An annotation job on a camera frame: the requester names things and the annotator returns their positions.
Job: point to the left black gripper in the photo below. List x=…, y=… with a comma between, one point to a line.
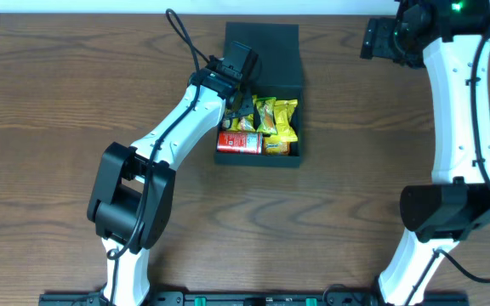
x=243, y=106

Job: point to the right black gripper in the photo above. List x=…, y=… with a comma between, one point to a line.
x=375, y=38

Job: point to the yellow Apollo wafer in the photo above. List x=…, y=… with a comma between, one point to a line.
x=246, y=124
x=230, y=123

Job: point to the green yellow snack packet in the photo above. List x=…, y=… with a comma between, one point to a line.
x=265, y=108

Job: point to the red Pringles can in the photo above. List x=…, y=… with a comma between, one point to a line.
x=239, y=143

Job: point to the yellow snack bag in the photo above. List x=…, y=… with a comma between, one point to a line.
x=283, y=112

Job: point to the black gift box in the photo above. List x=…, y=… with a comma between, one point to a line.
x=277, y=73

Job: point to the orange yellow biscuit packet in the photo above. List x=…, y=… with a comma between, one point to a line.
x=275, y=147

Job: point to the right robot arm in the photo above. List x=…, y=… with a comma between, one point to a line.
x=451, y=40

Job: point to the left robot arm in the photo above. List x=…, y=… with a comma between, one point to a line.
x=133, y=191

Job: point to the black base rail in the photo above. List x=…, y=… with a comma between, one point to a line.
x=219, y=299

